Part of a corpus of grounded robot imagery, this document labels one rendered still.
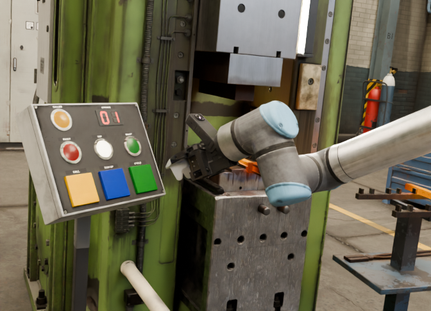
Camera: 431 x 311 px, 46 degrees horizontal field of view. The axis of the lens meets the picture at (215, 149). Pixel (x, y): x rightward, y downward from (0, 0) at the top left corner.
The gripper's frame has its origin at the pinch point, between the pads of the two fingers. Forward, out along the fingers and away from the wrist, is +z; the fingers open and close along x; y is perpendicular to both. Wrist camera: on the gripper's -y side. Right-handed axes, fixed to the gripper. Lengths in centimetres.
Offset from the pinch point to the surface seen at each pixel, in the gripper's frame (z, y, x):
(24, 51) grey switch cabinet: 420, -264, 258
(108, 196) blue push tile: 10.2, 3.6, -13.6
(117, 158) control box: 10.9, -6.1, -6.7
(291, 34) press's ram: -18, -33, 55
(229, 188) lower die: 14.2, 8.1, 39.1
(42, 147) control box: 11.2, -11.0, -27.2
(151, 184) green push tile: 10.2, 2.8, 1.6
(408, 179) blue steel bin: 96, 33, 431
